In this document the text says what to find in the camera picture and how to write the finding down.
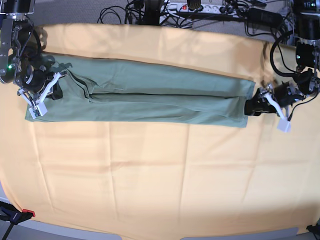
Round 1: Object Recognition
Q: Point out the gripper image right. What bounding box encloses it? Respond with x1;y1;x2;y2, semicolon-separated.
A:
244;83;299;117

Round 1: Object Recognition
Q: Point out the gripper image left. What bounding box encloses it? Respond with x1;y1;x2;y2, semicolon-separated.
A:
23;66;63;100

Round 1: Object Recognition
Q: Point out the green T-shirt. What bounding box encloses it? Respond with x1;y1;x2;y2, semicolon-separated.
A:
35;54;255;128

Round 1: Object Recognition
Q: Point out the black power adapter brick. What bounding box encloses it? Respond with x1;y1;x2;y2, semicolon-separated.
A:
246;8;283;28

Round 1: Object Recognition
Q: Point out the yellow table cloth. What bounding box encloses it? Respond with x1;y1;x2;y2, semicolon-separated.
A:
0;21;320;240

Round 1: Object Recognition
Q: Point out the white power strip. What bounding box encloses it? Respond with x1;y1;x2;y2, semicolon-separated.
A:
165;1;234;17

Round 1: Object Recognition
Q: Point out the blue red clamp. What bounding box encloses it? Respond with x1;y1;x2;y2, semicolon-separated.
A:
0;201;36;240

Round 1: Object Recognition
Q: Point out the black clamp right corner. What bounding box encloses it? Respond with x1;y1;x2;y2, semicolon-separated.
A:
306;223;320;236

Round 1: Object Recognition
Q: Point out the black table leg post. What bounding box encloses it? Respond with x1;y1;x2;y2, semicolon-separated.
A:
142;0;162;26

